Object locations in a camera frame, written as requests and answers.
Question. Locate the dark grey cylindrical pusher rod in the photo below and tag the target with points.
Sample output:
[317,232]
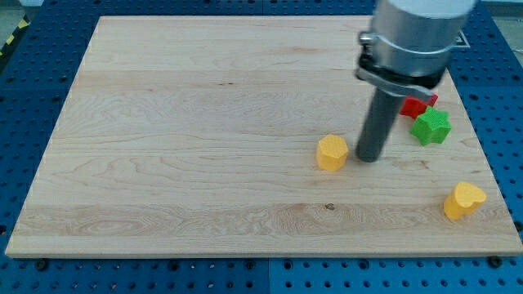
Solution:
[383,110]

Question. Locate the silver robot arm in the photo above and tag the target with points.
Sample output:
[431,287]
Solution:
[404,53]

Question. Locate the yellow heart block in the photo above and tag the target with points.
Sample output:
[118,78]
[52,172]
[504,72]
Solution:
[463,200]

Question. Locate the red block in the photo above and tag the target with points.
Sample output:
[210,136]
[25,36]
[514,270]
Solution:
[413,106]

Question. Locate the green star block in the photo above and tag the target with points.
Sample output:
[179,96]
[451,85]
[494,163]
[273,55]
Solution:
[432,126]

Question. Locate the yellow hexagon block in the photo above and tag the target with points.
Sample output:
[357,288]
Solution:
[331,153]

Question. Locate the light wooden board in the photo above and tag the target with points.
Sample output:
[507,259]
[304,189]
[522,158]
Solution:
[196,136]

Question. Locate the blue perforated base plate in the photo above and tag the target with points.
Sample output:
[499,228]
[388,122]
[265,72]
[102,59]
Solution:
[38,76]

